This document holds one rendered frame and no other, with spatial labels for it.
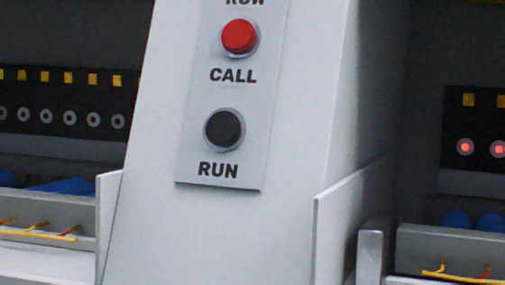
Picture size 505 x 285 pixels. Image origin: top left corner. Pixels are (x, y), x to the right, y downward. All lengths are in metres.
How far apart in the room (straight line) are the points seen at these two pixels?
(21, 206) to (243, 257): 0.16
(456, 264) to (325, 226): 0.08
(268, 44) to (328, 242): 0.09
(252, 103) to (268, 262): 0.07
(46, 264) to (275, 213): 0.12
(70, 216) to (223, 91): 0.12
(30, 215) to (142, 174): 0.10
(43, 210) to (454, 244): 0.22
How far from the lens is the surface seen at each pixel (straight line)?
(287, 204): 0.30
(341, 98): 0.31
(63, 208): 0.40
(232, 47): 0.32
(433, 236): 0.35
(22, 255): 0.38
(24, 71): 0.58
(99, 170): 0.52
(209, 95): 0.32
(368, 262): 0.33
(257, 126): 0.31
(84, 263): 0.37
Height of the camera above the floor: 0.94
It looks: 12 degrees up
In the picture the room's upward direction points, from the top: 8 degrees clockwise
